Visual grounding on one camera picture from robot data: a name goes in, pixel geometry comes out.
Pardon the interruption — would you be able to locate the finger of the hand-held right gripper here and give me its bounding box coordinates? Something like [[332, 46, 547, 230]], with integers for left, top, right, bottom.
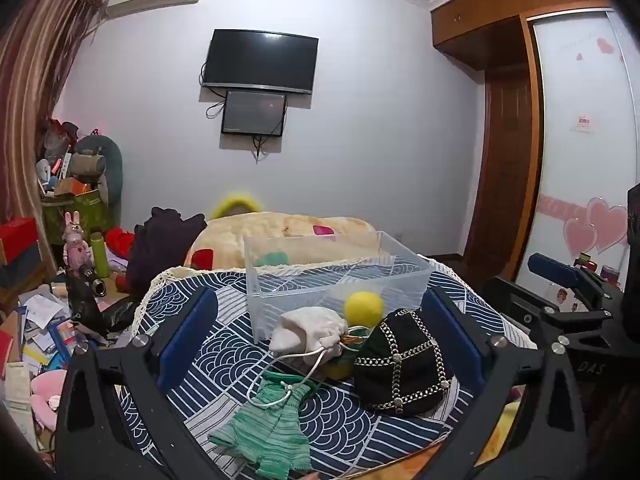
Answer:
[[481, 276, 618, 357], [529, 252, 623, 311]]

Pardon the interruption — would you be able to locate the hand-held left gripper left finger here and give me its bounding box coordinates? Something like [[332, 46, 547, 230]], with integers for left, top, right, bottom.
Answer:
[[54, 285, 221, 480]]

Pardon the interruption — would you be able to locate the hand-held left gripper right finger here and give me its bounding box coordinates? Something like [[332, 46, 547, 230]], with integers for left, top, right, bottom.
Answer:
[[422, 286, 589, 480]]

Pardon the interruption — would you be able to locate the black chain-trimmed cap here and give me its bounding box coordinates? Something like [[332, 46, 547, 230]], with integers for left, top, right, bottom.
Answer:
[[351, 308, 455, 417]]

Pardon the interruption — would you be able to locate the yellow soft ball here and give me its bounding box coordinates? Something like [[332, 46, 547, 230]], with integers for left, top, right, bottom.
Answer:
[[343, 290, 385, 326]]

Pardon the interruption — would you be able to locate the green knitted garment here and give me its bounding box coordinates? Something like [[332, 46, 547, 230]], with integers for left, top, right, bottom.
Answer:
[[207, 370, 319, 479]]

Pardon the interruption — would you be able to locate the white drawstring pouch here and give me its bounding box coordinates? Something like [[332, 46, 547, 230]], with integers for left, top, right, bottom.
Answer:
[[244, 307, 350, 407]]

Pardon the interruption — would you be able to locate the clear plastic storage box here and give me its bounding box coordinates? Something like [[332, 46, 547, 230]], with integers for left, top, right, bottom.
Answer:
[[243, 230, 434, 344]]

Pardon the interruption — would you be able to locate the blue wave-pattern cloth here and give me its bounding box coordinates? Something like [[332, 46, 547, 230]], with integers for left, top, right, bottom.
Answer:
[[116, 255, 539, 479]]

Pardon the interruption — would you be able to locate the dark purple plush toy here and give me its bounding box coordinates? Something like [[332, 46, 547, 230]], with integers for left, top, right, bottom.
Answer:
[[124, 206, 207, 294]]

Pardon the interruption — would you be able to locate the orange patterned bedsheet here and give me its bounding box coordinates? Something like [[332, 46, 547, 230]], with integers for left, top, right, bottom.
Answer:
[[472, 392, 528, 473]]

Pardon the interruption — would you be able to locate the brown wooden door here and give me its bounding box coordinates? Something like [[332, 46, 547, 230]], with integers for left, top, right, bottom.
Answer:
[[462, 67, 535, 274]]

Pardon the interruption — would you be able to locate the white heart-sticker sliding door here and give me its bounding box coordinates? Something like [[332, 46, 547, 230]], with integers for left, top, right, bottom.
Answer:
[[515, 7, 640, 292]]

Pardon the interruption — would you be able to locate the red plush toy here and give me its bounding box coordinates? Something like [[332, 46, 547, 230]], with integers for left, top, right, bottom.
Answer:
[[104, 227, 137, 259]]

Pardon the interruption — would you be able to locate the green bottle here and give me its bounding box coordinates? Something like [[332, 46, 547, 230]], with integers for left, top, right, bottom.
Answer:
[[89, 231, 111, 279]]

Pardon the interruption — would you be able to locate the beige fleece blanket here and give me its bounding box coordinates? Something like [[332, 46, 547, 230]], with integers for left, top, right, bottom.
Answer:
[[184, 211, 379, 274]]

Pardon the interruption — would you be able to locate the pink rabbit figure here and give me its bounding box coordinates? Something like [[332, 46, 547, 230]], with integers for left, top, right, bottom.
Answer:
[[62, 211, 94, 272]]

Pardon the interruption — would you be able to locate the pile of papers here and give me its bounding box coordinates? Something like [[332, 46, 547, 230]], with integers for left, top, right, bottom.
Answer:
[[0, 282, 98, 411]]

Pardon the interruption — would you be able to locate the pink plush toy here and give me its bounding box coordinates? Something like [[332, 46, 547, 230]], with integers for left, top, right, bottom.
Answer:
[[29, 369, 68, 432]]

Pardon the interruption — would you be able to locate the green storage bag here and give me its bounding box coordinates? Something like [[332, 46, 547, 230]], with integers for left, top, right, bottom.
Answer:
[[42, 189, 114, 247]]

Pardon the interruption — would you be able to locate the dark blue box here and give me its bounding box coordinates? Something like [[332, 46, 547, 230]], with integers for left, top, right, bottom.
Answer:
[[0, 244, 45, 292]]

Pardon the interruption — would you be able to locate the red box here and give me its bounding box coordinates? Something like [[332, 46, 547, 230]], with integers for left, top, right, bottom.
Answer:
[[0, 217, 39, 264]]

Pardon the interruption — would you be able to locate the grey-green plush toy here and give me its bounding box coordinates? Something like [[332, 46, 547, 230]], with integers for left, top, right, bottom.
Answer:
[[69, 134, 124, 207]]

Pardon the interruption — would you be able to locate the wooden overhead cabinet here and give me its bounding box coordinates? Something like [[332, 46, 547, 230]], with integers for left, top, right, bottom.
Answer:
[[429, 0, 617, 72]]

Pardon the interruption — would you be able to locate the striped brown curtain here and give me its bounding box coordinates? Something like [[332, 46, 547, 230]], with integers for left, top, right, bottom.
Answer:
[[0, 0, 110, 271]]

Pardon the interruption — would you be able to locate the black toy camera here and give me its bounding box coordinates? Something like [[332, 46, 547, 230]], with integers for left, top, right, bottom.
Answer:
[[66, 262, 110, 342]]

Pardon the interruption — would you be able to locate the black television cable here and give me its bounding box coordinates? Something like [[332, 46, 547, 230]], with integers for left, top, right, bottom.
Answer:
[[200, 61, 227, 120]]

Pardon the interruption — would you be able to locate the small black wall monitor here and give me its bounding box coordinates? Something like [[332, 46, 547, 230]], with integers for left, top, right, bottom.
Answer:
[[221, 89, 289, 137]]

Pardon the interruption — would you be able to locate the black wall television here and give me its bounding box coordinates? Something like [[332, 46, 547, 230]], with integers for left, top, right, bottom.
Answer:
[[201, 29, 320, 96]]

